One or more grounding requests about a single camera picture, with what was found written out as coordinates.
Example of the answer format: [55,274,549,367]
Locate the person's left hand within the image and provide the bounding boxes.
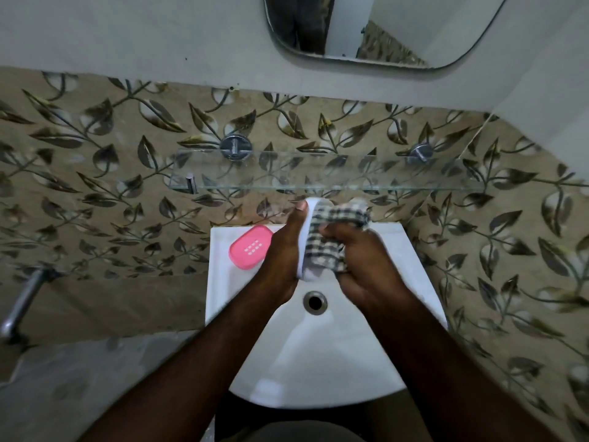
[256,200,310,305]

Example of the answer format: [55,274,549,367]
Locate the person's right hand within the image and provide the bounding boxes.
[318,221,411,314]

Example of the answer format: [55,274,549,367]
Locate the white soap dish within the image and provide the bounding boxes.
[296,197,350,282]

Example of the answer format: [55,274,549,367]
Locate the pink soap dish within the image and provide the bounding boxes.
[228,225,275,271]

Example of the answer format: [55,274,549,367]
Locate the checkered cleaning cloth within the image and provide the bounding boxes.
[304,200,372,274]

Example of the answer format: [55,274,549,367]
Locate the glass shelf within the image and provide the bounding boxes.
[165,149,487,194]

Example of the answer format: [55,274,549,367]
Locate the person's left forearm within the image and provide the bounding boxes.
[78,280,295,442]

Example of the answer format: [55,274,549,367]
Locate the person's right forearm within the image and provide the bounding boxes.
[363,294,567,442]

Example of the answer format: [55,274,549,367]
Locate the person's grey shirt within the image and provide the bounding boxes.
[244,421,369,442]

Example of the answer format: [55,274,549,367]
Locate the metal sink drain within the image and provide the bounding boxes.
[302,290,328,316]

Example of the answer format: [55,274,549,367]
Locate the white sink basin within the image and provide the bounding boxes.
[204,221,448,409]

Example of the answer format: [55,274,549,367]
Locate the rounded wall mirror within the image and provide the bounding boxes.
[263,0,510,71]

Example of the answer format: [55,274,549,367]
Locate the chrome wall tap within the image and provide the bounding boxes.
[0,266,61,346]

